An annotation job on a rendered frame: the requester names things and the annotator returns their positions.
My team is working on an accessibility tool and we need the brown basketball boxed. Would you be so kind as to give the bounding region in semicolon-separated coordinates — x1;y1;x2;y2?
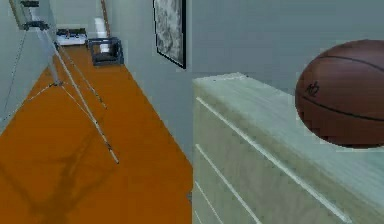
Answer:
294;39;384;150

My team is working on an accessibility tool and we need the black framed wall picture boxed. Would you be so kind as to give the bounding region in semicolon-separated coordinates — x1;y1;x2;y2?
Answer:
152;0;188;70

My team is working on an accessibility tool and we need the pale green chest of drawers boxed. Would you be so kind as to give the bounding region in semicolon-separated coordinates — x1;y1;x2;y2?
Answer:
191;72;384;224

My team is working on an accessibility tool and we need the silver tripod stand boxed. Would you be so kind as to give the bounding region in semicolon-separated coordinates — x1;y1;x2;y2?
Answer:
0;0;120;165

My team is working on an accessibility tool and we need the brown wooden pole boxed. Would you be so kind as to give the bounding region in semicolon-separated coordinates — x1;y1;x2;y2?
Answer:
100;0;112;39

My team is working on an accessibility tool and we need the dark grey open box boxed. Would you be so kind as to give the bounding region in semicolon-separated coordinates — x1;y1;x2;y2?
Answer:
86;36;125;67

